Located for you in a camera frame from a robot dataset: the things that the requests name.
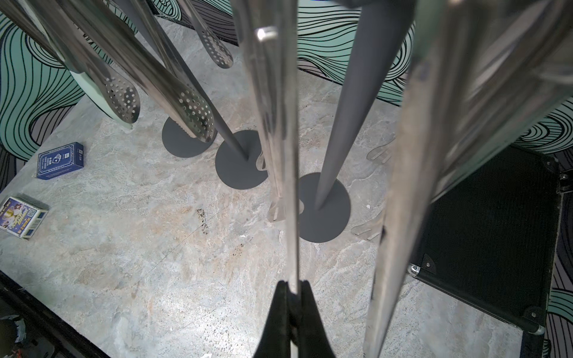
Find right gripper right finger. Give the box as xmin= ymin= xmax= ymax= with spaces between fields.
xmin=292 ymin=280 xmax=335 ymax=358

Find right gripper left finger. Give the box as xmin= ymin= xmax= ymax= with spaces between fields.
xmin=253 ymin=280 xmax=291 ymax=358

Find dark utensil rack stand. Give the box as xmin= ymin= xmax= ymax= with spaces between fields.
xmin=162 ymin=118 xmax=213 ymax=158
xmin=299 ymin=1 xmax=416 ymax=243
xmin=111 ymin=0 xmax=269 ymax=191

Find clear metal tongs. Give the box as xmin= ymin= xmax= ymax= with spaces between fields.
xmin=58 ymin=1 xmax=206 ymax=138

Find black tray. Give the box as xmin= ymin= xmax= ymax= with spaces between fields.
xmin=410 ymin=146 xmax=562 ymax=334

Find blue card box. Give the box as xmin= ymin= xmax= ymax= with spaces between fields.
xmin=36 ymin=142 xmax=84 ymax=180

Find small card box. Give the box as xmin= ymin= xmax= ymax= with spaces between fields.
xmin=1 ymin=196 xmax=49 ymax=240

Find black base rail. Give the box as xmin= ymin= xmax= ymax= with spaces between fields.
xmin=1 ymin=271 xmax=110 ymax=358

